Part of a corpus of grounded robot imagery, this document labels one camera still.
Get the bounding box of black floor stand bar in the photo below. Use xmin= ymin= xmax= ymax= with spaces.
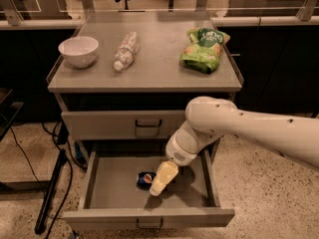
xmin=35 ymin=149 xmax=67 ymax=235

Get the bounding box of black floor cable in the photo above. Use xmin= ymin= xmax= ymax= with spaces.
xmin=41 ymin=120 xmax=88 ymax=239

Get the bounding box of clear plastic water bottle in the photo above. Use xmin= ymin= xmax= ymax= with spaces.
xmin=113 ymin=32 xmax=141 ymax=72

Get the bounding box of open grey middle drawer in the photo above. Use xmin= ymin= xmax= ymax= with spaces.
xmin=64 ymin=147 xmax=234 ymax=230

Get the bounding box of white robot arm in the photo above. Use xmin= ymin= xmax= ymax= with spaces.
xmin=150 ymin=97 xmax=319 ymax=196

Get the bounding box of grey top drawer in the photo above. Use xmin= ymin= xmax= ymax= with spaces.
xmin=62 ymin=111 xmax=184 ymax=140

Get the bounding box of dark side table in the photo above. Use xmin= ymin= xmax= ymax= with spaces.
xmin=0 ymin=88 xmax=24 ymax=141

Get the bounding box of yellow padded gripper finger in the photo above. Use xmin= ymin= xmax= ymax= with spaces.
xmin=150 ymin=160 xmax=178 ymax=196

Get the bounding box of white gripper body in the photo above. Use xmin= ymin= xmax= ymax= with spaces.
xmin=165 ymin=121 xmax=221 ymax=166

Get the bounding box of white ceramic bowl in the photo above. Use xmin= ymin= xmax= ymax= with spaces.
xmin=58 ymin=36 xmax=99 ymax=68

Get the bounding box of blue pepsi can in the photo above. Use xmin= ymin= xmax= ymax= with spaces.
xmin=137 ymin=172 xmax=156 ymax=190

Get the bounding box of green chip bag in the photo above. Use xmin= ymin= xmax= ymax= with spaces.
xmin=179 ymin=28 xmax=230 ymax=74

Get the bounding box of grey drawer cabinet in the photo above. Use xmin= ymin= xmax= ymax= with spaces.
xmin=48 ymin=11 xmax=242 ymax=155

